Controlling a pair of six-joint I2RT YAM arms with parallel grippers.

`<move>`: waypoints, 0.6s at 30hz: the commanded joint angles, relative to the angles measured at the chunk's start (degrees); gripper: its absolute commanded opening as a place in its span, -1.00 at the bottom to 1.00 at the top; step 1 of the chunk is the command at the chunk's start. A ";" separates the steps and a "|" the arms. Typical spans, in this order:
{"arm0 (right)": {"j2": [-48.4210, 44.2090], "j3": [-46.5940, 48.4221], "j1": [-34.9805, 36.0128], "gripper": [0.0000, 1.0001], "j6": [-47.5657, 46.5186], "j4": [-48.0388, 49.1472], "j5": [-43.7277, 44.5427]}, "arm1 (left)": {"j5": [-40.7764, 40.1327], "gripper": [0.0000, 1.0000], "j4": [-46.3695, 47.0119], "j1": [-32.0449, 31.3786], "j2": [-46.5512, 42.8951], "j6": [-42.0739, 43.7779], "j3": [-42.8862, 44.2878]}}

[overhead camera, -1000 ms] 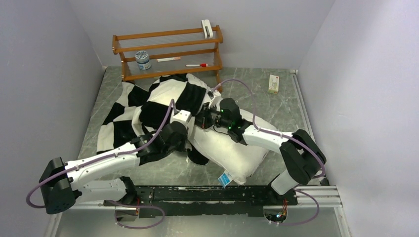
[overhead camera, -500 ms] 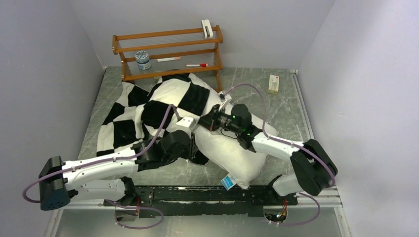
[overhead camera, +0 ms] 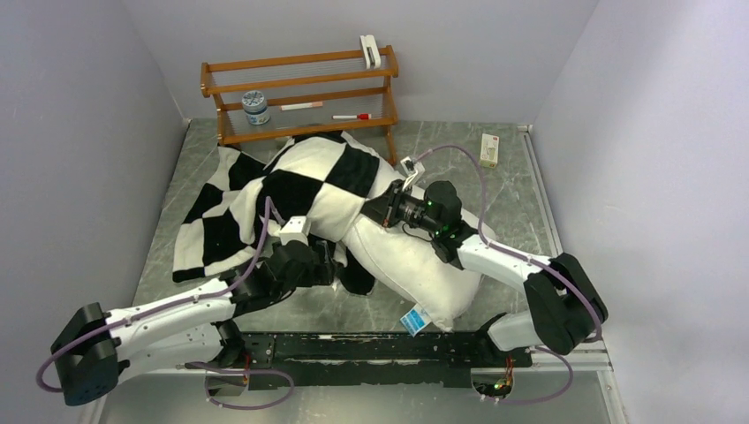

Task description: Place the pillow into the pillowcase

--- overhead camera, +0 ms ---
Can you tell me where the white clip on rack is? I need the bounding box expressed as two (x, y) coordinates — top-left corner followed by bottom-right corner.
(359, 34), (382, 70)

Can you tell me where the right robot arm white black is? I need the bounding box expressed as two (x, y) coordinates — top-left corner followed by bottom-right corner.
(362, 180), (608, 355)

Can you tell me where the blue white round jar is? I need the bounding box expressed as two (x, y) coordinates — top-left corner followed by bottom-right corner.
(241, 90), (270, 125)

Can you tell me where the black white checkered pillowcase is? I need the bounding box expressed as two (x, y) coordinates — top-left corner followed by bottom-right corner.
(171, 131), (400, 294)

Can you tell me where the blue pillow tag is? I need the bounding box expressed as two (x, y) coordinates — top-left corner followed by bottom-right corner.
(399, 304), (432, 337)

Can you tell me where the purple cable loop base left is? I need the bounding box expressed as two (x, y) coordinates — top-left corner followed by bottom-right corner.
(194, 362), (296, 412)

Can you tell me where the white pillow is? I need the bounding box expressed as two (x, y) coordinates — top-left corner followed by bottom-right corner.
(341, 216), (481, 332)

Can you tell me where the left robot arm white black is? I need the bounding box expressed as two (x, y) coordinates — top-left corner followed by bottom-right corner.
(50, 239), (340, 406)

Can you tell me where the white marker red cap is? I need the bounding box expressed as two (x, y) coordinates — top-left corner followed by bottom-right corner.
(331, 113), (373, 121)

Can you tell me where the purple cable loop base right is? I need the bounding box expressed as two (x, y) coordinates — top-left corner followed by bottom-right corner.
(470, 346), (575, 406)

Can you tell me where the white marker pink cap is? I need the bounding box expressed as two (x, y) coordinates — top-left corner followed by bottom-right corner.
(279, 101), (323, 111)

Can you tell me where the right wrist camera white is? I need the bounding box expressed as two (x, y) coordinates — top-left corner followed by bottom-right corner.
(400, 156), (425, 192)

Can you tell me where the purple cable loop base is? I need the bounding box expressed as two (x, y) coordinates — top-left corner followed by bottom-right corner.
(194, 362), (296, 412)
(470, 346), (575, 406)

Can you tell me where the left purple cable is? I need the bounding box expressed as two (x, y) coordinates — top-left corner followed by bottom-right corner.
(34, 196), (285, 393)

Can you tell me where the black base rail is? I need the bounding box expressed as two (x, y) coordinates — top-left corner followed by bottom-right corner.
(208, 331), (507, 390)

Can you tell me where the wooden shelf rack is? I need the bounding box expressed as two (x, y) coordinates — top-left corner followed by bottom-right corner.
(200, 45), (399, 163)

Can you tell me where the small white green box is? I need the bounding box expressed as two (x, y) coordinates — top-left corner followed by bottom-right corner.
(479, 133), (500, 169)

